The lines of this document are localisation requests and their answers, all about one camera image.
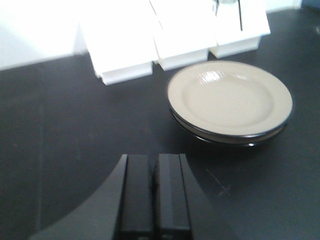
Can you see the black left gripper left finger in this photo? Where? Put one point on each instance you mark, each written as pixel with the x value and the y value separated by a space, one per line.
pixel 120 209

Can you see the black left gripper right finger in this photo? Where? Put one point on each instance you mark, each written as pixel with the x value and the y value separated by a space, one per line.
pixel 182 210

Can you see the beige plate with black rim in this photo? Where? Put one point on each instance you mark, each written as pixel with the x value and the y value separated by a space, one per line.
pixel 224 139

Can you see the left white storage bin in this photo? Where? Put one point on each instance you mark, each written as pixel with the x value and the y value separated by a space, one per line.
pixel 119 35

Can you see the white storage bin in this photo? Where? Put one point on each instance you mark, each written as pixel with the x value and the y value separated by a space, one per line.
pixel 255 26
pixel 119 35
pixel 184 31

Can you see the right white storage bin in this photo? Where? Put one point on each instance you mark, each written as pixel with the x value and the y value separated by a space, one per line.
pixel 255 26

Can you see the middle white storage bin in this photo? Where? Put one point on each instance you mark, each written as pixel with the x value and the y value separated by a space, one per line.
pixel 184 31

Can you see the glass flask on black tripod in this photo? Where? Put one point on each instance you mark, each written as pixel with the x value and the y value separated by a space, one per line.
pixel 228 14

